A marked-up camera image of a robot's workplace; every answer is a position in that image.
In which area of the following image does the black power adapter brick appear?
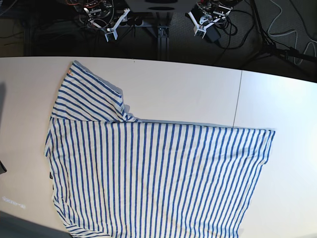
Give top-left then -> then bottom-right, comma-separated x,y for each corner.
205,25 -> 221,43

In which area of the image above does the black power strip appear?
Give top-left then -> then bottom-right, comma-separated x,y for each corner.
119,18 -> 144,27

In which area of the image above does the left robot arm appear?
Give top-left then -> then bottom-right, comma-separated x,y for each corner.
196,0 -> 242,26

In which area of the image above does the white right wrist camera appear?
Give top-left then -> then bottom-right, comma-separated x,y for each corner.
105,8 -> 130,42

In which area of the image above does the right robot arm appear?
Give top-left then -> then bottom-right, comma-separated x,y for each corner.
69,0 -> 115,30

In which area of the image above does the dark object at left edge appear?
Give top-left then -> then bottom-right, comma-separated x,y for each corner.
0,161 -> 7,174

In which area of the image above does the blue white striped T-shirt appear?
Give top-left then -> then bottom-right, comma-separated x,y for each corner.
44,61 -> 275,238

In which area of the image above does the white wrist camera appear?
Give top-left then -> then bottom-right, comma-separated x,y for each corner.
105,8 -> 130,42
188,10 -> 212,38

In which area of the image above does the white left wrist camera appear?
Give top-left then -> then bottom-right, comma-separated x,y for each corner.
188,10 -> 212,38

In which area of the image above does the black tripod stand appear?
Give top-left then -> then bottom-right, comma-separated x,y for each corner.
245,0 -> 317,67

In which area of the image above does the aluminium frame post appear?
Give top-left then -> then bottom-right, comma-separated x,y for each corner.
156,12 -> 170,61

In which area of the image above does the white cable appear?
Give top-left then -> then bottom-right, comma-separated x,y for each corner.
267,0 -> 317,62

